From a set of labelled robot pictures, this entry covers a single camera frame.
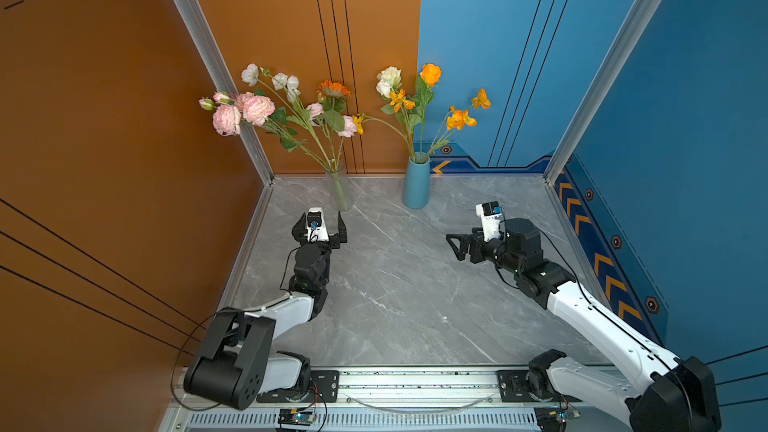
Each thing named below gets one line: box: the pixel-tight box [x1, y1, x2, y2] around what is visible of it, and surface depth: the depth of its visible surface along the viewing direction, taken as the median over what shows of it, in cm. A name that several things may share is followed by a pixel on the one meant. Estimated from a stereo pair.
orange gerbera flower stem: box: [317, 80, 351, 175], surface depth 92 cm
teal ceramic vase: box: [404, 151, 431, 209], surface depth 101 cm
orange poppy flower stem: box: [429, 88, 492, 159], surface depth 87 cm
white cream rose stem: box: [376, 66, 416, 159], surface depth 89 cm
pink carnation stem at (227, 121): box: [199, 97, 336, 174], surface depth 72 cm
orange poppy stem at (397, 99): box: [389, 89, 416, 160], surface depth 89 cm
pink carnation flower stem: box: [234, 91, 337, 175], surface depth 73 cm
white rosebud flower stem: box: [376, 66, 415, 160], surface depth 89 cm
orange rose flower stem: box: [415, 64, 442, 161], surface depth 91 cm
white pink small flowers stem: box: [242, 63, 334, 175], surface depth 93 cm
